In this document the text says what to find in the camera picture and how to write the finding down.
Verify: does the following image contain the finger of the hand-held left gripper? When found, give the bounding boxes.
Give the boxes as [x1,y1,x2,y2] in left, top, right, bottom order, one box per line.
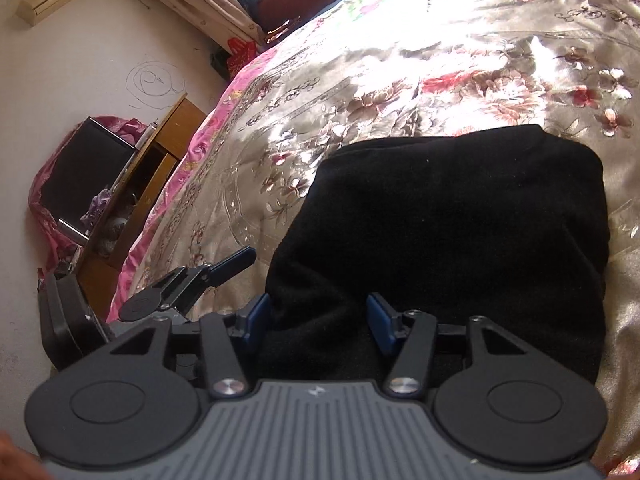
[159,247,259,313]

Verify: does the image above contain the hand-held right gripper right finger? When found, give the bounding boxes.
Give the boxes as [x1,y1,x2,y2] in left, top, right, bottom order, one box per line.
[366,292,527,397]

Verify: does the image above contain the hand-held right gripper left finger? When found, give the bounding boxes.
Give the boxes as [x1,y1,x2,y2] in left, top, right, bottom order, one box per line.
[107,294,273,402]

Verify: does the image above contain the black pants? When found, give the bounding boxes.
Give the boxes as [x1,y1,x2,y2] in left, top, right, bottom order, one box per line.
[252,124,612,386]

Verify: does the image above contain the wooden cabinet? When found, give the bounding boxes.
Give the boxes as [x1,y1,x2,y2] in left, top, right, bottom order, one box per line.
[72,92,208,321]

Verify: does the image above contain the pink cloth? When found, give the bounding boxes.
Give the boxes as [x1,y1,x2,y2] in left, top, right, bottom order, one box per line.
[27,115,157,273]

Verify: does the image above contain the black television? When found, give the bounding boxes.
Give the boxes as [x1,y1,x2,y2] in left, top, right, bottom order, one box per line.
[42,117,137,228]

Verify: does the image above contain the red bag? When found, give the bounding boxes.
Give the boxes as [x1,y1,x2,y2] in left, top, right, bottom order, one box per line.
[226,35,262,75]

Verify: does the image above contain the floral satin bedspread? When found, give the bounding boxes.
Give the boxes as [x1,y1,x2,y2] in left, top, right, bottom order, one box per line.
[102,0,640,480]

